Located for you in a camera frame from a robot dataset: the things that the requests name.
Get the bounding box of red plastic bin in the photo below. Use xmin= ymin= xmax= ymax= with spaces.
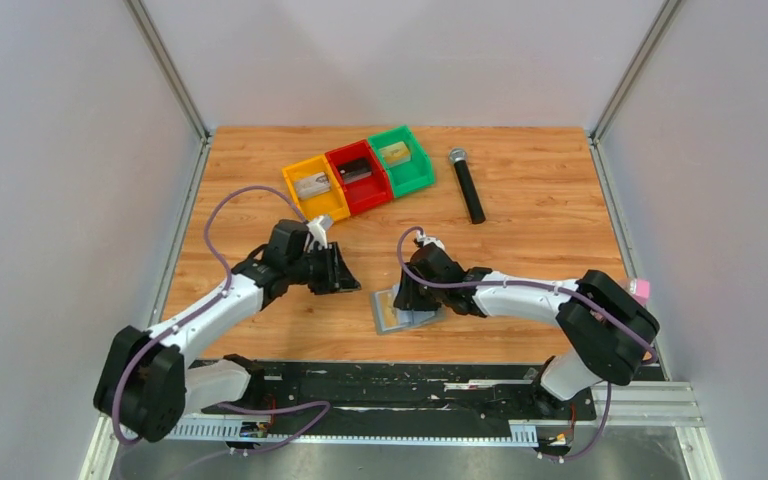
xmin=325 ymin=140 xmax=394 ymax=216

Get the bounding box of yellow plastic bin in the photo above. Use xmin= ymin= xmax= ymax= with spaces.
xmin=282 ymin=154 xmax=350 ymax=222

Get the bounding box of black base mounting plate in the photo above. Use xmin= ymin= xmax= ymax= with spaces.
xmin=170 ymin=358 xmax=597 ymax=446

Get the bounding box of gold card in green bin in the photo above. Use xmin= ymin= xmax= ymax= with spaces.
xmin=379 ymin=141 xmax=412 ymax=167

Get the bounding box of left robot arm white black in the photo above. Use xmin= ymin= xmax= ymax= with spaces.
xmin=92 ymin=217 xmax=361 ymax=442

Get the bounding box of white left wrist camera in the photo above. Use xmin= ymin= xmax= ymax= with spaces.
xmin=306 ymin=214 xmax=334 ymax=251

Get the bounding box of gold credit card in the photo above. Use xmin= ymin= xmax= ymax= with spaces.
xmin=379 ymin=308 xmax=405 ymax=332

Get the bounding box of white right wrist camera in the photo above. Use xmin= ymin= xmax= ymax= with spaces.
xmin=414 ymin=231 xmax=445 ymax=250

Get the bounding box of grey card holder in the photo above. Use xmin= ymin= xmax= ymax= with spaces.
xmin=370 ymin=285 xmax=446 ymax=335

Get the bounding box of silver card in yellow bin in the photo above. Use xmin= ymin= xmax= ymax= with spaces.
xmin=293 ymin=171 xmax=331 ymax=200

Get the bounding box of green plastic bin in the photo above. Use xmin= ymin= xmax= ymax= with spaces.
xmin=367 ymin=125 xmax=436 ymax=198

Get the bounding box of black card in red bin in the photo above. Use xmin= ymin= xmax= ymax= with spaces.
xmin=337 ymin=157 xmax=372 ymax=185

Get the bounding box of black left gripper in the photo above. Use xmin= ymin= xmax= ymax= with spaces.
xmin=287 ymin=242 xmax=363 ymax=296

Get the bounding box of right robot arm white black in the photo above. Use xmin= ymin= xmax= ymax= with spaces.
xmin=392 ymin=242 xmax=660 ymax=418

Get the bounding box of black handheld microphone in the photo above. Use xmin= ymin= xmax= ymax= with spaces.
xmin=448 ymin=148 xmax=486 ymax=224

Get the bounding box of pink card stand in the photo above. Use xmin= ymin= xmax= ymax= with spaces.
xmin=625 ymin=278 xmax=651 ymax=306

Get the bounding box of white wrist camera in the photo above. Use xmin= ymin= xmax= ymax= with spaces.
xmin=414 ymin=231 xmax=445 ymax=250
xmin=306 ymin=214 xmax=334 ymax=251

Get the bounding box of aluminium frame post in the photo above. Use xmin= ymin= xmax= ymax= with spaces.
xmin=124 ymin=0 xmax=213 ymax=233
xmin=587 ymin=0 xmax=684 ymax=277

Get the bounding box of left aluminium frame post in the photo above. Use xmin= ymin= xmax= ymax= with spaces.
xmin=124 ymin=0 xmax=213 ymax=233

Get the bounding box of right aluminium frame post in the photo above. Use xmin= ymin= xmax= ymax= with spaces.
xmin=587 ymin=0 xmax=684 ymax=277

